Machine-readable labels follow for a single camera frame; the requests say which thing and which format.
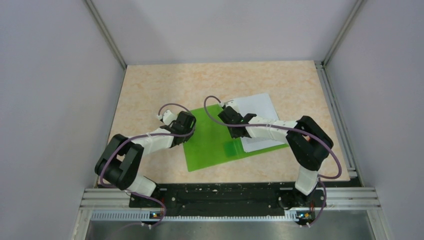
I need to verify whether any white printed paper sheet front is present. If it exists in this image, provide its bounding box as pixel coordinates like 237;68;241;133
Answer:
229;93;288;153

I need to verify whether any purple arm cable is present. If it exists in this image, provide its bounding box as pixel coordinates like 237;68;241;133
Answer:
203;95;343;229
99;102;197;229

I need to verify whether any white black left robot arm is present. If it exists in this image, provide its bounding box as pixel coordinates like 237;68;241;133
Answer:
94;110;196;208

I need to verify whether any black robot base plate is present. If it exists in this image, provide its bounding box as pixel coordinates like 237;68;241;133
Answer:
124;182;328;217

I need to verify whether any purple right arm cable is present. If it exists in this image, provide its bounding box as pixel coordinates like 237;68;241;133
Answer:
203;95;343;229

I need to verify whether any aluminium frame rail front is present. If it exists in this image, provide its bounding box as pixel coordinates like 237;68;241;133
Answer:
71;187;394;240

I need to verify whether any aluminium corner post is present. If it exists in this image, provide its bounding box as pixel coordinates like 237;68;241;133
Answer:
82;0;127;70
321;0;367;69

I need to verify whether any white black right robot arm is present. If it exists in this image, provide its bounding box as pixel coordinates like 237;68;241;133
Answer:
218;105;334;210

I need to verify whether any green plastic clip folder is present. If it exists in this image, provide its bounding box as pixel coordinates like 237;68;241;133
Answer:
183;108;288;172

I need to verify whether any aluminium corner post right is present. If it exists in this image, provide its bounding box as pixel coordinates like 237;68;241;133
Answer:
321;0;367;69

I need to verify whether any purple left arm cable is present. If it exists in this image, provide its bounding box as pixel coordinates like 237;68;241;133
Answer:
99;102;197;229

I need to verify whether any aluminium corner post left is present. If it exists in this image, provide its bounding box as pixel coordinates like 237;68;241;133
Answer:
82;0;127;70

